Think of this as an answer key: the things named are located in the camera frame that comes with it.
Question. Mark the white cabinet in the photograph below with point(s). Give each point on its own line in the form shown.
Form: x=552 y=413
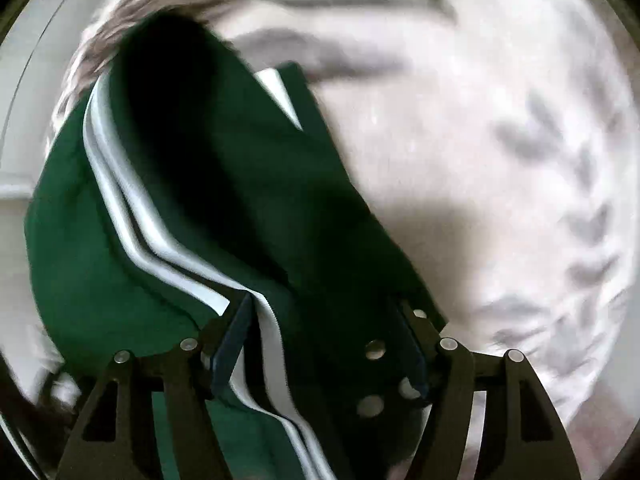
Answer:
x=30 y=110

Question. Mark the floral pale bed sheet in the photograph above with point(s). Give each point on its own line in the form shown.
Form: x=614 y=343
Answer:
x=475 y=160

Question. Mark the green and white varsity jacket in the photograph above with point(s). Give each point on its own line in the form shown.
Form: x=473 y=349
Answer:
x=300 y=210

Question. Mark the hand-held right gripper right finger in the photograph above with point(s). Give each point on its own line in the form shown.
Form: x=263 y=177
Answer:
x=414 y=352

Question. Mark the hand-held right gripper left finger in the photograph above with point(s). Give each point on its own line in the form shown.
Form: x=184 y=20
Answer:
x=234 y=342

